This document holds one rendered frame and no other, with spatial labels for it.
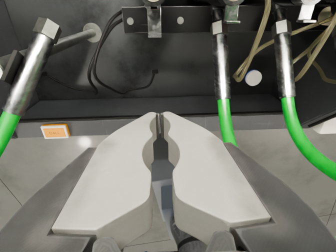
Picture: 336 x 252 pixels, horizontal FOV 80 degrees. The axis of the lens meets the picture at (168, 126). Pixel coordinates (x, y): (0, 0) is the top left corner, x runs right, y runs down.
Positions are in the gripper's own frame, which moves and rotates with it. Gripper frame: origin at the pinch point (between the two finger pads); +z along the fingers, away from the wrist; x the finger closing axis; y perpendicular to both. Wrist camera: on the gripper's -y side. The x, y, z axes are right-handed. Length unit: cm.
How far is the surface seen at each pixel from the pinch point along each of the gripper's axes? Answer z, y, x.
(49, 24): 10.9, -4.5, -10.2
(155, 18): 12.5, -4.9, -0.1
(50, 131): 26.1, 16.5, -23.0
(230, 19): 12.4, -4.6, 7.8
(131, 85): 39.4, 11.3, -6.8
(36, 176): 122, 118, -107
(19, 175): 122, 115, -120
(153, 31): 12.5, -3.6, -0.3
